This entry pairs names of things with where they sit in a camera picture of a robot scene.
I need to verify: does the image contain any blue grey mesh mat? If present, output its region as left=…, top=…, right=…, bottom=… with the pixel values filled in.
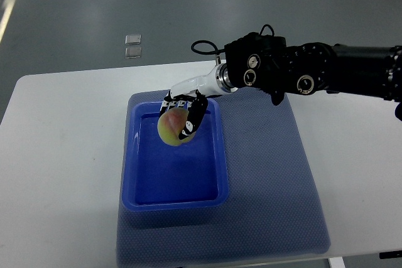
left=116, top=88, right=330, bottom=267

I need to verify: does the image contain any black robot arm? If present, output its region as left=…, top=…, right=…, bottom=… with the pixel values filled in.
left=224, top=33, right=401, bottom=119

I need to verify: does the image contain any upper metal floor plate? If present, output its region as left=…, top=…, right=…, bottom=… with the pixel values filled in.
left=125, top=34, right=141, bottom=45

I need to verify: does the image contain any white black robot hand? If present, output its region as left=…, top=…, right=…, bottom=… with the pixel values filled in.
left=160, top=63, right=237, bottom=141

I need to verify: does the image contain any yellow red peach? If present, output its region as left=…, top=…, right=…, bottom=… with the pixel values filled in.
left=157, top=107, right=195, bottom=147

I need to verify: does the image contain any white table leg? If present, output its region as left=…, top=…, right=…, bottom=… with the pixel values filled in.
left=328, top=257, right=345, bottom=268

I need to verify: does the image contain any blue plastic tray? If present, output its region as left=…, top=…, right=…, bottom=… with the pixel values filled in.
left=121, top=100, right=229, bottom=213

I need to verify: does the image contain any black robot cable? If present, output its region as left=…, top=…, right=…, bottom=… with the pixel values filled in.
left=190, top=24, right=277, bottom=65

